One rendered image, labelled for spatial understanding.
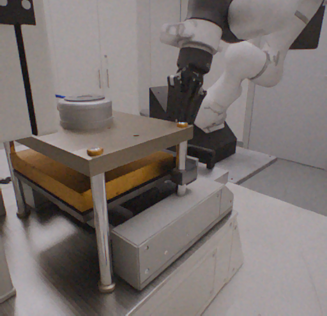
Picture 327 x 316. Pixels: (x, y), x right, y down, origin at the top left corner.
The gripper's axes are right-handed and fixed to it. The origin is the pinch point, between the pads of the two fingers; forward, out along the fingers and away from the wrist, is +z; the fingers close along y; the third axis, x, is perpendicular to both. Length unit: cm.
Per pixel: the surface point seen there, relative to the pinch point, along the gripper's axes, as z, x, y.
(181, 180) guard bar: 4.6, -14.0, -14.9
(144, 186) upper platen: 6.5, -10.7, -19.2
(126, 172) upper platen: 4.6, -10.3, -22.8
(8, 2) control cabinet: -7.0, -17.2, -42.0
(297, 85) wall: -88, 53, 273
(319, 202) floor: 27, -4, 224
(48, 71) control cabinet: -4.0, -17.2, -38.9
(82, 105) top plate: -2.7, -3.6, -27.1
